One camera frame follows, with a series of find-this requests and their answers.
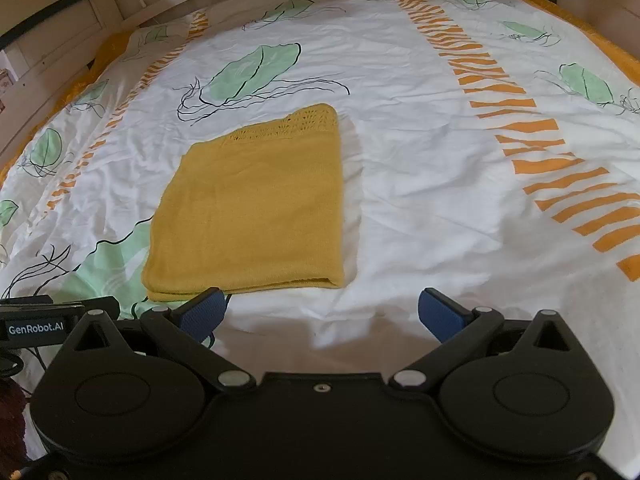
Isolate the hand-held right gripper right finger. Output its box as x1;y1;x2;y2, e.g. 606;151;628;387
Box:
387;287;587;401

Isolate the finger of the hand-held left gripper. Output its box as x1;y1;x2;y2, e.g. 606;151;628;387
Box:
84;296;121;321

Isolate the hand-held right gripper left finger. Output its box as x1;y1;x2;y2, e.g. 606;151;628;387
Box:
59;287;259;401

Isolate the yellow knit sweater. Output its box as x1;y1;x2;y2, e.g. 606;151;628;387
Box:
141;103;346;303

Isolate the person's left forearm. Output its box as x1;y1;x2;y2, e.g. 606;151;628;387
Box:
0;376;29;467

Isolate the white leaf printed blanket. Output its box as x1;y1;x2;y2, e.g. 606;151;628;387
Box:
0;0;640;480

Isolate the black cable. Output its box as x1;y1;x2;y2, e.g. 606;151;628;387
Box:
0;346;46;380

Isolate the black strip on bed frame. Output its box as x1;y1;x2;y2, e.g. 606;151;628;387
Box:
0;0;91;52

